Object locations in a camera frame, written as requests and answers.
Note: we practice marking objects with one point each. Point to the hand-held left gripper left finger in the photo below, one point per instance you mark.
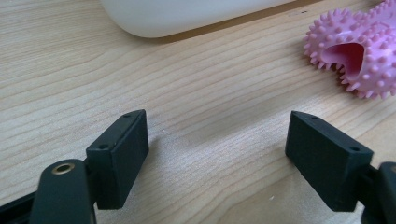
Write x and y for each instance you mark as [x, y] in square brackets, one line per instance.
[121, 161]

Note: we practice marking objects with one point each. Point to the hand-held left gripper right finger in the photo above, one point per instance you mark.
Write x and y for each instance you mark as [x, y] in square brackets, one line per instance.
[327, 161]

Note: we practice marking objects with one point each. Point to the pink spiky rubber toy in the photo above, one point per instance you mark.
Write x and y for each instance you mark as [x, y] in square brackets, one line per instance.
[336, 34]

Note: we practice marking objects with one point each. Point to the white plastic bin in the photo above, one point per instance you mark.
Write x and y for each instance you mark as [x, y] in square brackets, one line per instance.
[174, 15]

